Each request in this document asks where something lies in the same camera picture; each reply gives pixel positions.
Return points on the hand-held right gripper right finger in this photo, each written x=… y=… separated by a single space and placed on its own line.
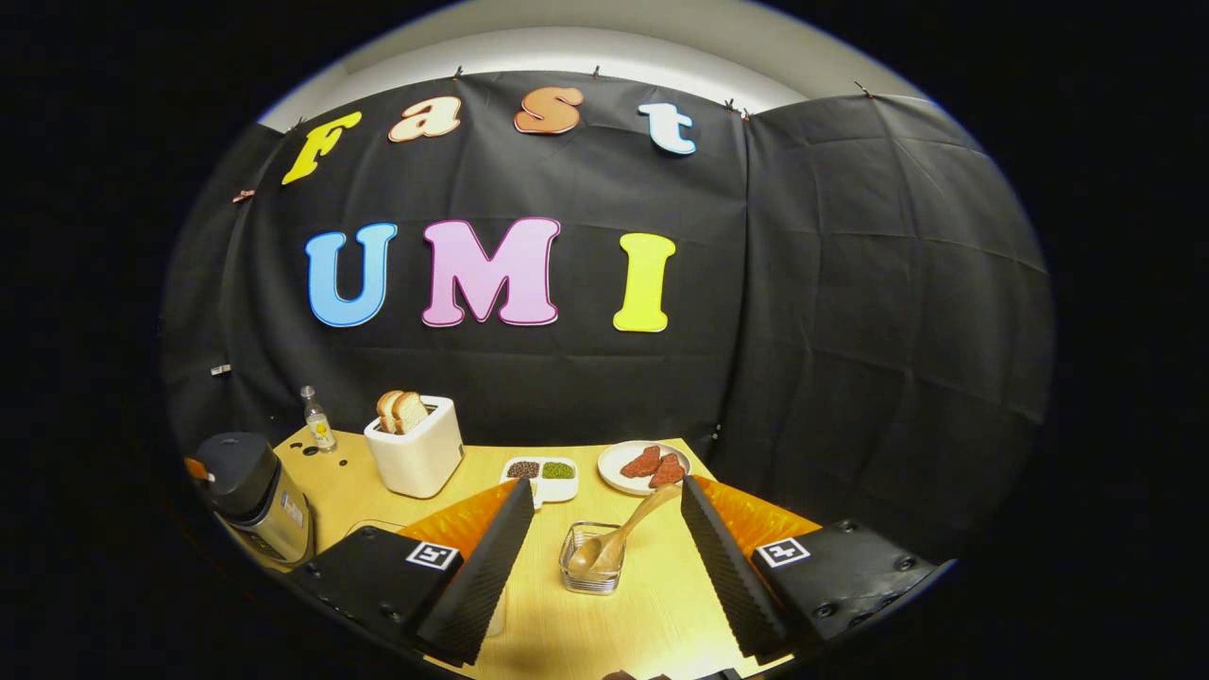
x=723 y=567

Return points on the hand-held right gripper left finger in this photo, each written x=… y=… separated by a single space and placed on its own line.
x=491 y=576

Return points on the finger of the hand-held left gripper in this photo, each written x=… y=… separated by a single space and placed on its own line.
x=195 y=468

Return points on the dark grey rice cooker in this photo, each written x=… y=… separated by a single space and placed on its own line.
x=250 y=491

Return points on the clear chopstick holder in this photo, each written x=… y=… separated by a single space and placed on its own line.
x=590 y=578

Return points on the wooden spoon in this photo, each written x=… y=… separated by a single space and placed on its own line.
x=623 y=538

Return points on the white divided bean dish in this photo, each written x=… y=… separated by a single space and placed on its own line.
x=543 y=486

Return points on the red meat slice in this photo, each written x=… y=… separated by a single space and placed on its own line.
x=642 y=463
x=668 y=472

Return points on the small glass bottle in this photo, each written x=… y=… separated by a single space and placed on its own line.
x=321 y=430

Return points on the white toaster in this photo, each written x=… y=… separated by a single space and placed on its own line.
x=416 y=463

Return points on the round white plate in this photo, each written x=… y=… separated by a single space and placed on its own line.
x=614 y=472

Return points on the toast bread slice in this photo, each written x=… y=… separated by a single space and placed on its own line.
x=387 y=411
x=412 y=413

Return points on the black backdrop cloth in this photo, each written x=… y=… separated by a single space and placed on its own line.
x=850 y=283

